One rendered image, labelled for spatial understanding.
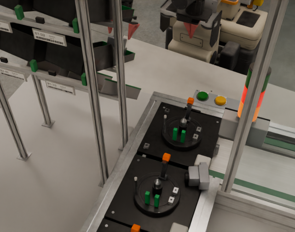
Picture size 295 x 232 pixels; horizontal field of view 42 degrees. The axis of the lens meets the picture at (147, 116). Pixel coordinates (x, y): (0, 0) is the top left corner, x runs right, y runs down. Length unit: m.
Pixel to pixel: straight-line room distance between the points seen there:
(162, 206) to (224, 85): 0.73
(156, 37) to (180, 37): 1.44
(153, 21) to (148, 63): 1.87
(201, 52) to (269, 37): 1.15
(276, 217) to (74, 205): 0.64
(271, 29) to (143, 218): 0.63
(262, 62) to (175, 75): 0.89
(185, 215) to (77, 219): 0.35
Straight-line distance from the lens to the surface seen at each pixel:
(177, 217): 1.15
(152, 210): 1.13
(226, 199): 1.25
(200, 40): 1.93
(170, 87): 1.65
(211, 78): 1.72
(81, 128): 1.50
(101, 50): 1.07
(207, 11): 1.26
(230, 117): 1.03
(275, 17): 0.80
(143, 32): 3.46
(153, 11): 3.76
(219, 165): 1.33
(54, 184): 1.36
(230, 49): 2.08
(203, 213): 1.18
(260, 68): 0.87
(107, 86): 1.18
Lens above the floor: 1.98
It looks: 47 degrees down
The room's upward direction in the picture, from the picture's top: straight up
